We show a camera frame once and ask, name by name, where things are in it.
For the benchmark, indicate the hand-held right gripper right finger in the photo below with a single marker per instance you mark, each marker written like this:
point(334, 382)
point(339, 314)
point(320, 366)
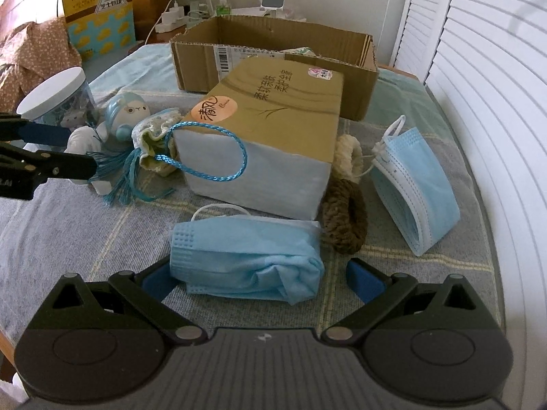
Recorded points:
point(362, 281)

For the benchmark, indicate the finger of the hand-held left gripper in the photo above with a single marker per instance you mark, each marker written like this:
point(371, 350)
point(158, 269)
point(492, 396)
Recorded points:
point(47, 133)
point(64, 166)

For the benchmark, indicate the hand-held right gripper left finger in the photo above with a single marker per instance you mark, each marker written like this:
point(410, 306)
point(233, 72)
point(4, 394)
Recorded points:
point(156, 282)

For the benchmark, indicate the brown knitted scrunchie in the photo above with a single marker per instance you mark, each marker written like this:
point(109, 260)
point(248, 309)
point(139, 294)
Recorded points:
point(354, 222)

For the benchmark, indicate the blue and white toy figure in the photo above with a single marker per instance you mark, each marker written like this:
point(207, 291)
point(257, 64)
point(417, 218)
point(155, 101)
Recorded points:
point(128, 113)

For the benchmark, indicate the blue face mask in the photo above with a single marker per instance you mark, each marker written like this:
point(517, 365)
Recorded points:
point(239, 256)

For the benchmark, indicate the blue face masks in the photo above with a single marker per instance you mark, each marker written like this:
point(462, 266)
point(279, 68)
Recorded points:
point(419, 192)

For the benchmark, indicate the brown cardboard box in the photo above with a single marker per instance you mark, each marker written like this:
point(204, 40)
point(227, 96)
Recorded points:
point(201, 64)

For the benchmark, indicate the clear jar with white lid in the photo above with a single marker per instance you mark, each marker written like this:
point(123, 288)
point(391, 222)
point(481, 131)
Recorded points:
point(55, 89)

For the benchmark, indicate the grey plaid blanket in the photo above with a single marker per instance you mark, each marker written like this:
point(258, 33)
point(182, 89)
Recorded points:
point(85, 230)

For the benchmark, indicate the brown floral cloth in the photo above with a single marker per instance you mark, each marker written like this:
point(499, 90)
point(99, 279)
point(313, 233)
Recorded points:
point(34, 51)

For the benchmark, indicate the floral pouch with teal tassel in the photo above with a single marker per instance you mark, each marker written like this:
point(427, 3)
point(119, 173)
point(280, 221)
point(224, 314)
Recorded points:
point(156, 132)

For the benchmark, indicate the beige fluffy scrunchie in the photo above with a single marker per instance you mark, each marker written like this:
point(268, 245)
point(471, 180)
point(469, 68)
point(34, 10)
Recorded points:
point(348, 151)

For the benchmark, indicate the yellow snack bag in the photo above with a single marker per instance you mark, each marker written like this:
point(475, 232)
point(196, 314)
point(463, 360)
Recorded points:
point(98, 8)

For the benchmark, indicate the gold wrapped tissue pack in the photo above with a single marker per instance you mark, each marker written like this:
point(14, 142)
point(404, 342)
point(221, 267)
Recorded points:
point(265, 136)

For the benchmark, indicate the white remote control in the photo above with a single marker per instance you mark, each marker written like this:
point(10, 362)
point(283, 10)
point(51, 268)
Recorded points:
point(183, 23)

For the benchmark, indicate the white louvred door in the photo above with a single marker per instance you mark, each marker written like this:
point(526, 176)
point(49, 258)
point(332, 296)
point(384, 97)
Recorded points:
point(421, 17)
point(491, 115)

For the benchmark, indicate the green labelled bottle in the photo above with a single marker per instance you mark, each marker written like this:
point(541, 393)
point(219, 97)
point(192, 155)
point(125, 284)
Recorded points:
point(222, 6)

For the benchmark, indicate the white router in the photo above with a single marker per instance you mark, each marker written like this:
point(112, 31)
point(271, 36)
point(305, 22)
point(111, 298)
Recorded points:
point(248, 8)

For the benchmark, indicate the floral fabric item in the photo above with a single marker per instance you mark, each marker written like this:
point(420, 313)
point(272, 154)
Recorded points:
point(301, 51)

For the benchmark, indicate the small grey cube device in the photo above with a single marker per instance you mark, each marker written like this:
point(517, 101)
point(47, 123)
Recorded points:
point(273, 1)

